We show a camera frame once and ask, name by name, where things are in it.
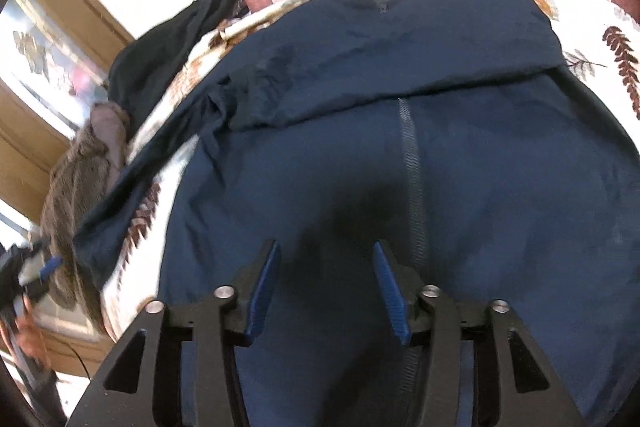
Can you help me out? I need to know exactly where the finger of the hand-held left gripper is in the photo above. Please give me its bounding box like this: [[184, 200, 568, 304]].
[[19, 254, 64, 289]]

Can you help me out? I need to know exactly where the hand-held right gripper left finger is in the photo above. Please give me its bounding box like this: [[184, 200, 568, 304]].
[[67, 238, 281, 427]]

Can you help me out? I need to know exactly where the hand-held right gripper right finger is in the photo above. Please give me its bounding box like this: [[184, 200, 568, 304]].
[[372, 239, 588, 427]]

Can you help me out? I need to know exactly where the navy blue jacket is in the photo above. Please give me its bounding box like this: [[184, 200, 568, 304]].
[[72, 0, 640, 427]]

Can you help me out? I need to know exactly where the person's left hand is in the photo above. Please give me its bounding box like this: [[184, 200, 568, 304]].
[[9, 301, 52, 370]]

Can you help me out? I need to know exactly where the brown fuzzy cloth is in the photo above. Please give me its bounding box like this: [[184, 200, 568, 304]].
[[40, 102, 133, 333]]

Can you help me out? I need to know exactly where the black garment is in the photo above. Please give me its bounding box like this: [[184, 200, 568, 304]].
[[107, 0, 256, 118]]

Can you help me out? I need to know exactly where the white leaf-print blanket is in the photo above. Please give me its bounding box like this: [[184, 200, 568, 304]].
[[100, 0, 640, 343]]

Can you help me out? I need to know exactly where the thin black cable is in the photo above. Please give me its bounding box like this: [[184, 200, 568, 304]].
[[62, 341, 93, 380]]

